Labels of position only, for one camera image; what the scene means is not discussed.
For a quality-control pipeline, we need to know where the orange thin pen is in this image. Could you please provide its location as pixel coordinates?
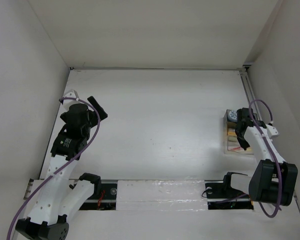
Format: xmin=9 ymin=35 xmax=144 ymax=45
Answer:
xmin=228 ymin=147 xmax=242 ymax=152

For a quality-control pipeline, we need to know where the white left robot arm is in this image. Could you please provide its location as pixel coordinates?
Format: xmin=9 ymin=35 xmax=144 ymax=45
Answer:
xmin=6 ymin=95 xmax=108 ymax=240

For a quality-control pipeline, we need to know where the clear plastic container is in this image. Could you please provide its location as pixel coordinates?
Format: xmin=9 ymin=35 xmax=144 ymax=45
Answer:
xmin=224 ymin=140 xmax=253 ymax=155

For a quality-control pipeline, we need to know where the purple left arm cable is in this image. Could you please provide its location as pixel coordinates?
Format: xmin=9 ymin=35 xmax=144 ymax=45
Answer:
xmin=6 ymin=97 xmax=101 ymax=240

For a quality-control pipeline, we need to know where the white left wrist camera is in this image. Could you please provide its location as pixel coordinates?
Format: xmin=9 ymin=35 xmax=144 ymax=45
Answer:
xmin=61 ymin=89 xmax=79 ymax=111

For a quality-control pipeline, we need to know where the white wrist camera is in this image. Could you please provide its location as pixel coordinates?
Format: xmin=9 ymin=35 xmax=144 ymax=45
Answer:
xmin=61 ymin=89 xmax=79 ymax=111
xmin=266 ymin=124 xmax=280 ymax=139

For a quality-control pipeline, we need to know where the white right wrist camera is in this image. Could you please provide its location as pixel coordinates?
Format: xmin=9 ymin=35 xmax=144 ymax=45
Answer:
xmin=266 ymin=124 xmax=280 ymax=139

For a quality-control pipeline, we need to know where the aluminium side rail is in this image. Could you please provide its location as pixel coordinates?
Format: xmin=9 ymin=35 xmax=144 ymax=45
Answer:
xmin=239 ymin=65 xmax=297 ymax=200

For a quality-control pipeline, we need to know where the aluminium front rail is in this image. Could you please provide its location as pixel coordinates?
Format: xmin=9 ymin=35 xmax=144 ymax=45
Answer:
xmin=66 ymin=180 xmax=254 ymax=212

